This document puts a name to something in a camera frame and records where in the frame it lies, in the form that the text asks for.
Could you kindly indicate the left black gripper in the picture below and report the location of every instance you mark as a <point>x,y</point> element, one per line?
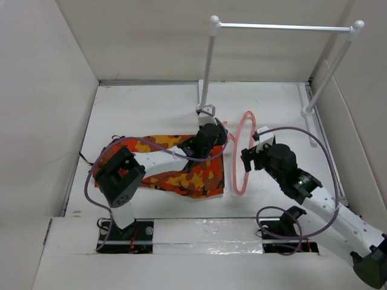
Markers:
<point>222,136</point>

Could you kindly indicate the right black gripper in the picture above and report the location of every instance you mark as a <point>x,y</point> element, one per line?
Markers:
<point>250,154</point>

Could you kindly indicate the pink plastic clothes hanger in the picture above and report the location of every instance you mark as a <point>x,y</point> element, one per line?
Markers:
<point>240,137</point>

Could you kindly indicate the orange camouflage trousers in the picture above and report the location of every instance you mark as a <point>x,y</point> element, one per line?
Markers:
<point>203,181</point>

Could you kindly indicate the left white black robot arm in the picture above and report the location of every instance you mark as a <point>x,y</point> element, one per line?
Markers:
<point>190,165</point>

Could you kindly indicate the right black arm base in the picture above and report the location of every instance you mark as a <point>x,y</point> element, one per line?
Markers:
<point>280,234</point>

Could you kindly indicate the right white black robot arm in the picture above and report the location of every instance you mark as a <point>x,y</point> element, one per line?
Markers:
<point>338,229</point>

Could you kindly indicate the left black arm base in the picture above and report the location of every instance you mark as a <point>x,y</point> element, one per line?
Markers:
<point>136,239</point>

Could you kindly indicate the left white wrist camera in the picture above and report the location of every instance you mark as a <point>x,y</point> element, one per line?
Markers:
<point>206,115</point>

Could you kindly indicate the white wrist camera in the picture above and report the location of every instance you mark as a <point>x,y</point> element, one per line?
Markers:
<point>263,138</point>
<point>206,115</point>

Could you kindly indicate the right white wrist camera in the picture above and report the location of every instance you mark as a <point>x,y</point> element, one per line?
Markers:
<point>263,138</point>

